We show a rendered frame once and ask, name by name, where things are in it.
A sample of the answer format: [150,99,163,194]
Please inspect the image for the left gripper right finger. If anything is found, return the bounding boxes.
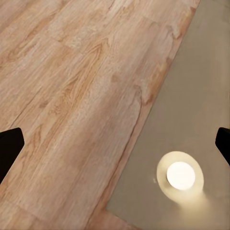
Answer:
[215,127,230,165]

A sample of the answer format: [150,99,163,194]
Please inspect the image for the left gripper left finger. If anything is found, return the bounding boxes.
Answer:
[0,127,24,184]

